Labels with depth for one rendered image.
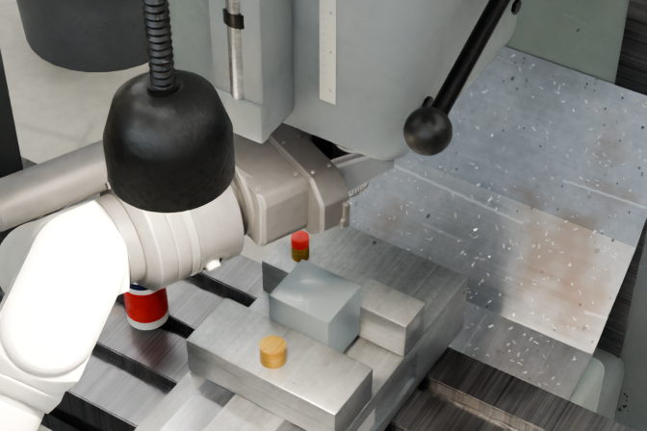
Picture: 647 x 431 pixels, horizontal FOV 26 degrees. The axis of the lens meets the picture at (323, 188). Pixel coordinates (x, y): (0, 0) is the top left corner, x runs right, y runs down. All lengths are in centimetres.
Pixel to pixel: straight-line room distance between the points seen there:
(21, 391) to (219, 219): 18
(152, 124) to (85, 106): 238
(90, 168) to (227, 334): 27
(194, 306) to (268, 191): 39
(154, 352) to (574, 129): 46
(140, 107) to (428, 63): 22
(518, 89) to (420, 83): 54
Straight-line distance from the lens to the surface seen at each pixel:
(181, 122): 75
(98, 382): 131
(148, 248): 96
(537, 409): 129
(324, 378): 115
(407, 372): 126
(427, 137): 84
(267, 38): 86
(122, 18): 313
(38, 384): 93
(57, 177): 97
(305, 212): 101
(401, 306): 121
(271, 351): 115
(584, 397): 142
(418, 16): 85
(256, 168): 101
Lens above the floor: 192
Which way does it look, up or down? 42 degrees down
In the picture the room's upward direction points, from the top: straight up
